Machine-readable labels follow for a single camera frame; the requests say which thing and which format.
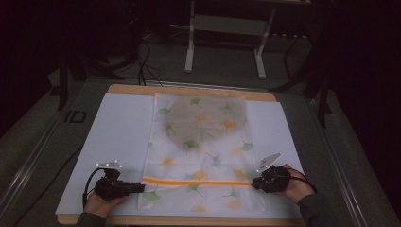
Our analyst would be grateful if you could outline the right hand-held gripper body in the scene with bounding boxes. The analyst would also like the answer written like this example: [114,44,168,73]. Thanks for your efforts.
[255,152,292,194]

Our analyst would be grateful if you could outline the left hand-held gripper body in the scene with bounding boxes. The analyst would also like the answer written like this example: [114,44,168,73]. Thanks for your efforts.
[94,160,135,202]

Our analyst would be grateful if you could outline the leaf print mesh laundry bag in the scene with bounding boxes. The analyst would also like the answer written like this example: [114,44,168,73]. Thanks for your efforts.
[137,92,268,214]

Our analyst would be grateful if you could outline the person's left hand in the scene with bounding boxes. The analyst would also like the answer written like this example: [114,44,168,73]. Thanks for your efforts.
[82,191,129,219]

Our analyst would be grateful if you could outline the person's right hand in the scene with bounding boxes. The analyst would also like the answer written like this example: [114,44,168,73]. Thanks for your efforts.
[276,163,317,204]

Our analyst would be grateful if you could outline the white table sheet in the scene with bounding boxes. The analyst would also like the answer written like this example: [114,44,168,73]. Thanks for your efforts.
[55,92,305,220]

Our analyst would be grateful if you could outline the wooden table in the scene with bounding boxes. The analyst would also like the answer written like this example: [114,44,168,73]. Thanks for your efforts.
[57,83,306,227]

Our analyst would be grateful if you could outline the dark metal stand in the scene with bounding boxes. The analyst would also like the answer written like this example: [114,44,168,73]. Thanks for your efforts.
[56,51,127,112]
[269,29,333,129]

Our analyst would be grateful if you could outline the white metal stand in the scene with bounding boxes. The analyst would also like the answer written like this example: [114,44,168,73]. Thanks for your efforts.
[183,0,278,80]

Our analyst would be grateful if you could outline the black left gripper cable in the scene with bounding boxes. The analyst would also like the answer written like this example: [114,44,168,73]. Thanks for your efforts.
[81,167,108,208]

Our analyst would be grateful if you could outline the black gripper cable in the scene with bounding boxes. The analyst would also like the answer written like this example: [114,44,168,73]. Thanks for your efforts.
[81,167,108,208]
[285,167,318,194]

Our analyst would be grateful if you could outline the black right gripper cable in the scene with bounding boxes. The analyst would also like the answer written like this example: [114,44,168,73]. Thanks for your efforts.
[285,167,318,194]

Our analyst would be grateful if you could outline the metal floor rail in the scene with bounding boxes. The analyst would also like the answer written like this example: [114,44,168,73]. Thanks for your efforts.
[305,96,371,227]
[0,105,74,210]

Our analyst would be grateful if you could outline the black floor cables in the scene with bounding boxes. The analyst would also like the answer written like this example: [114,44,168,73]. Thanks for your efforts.
[136,40,164,87]

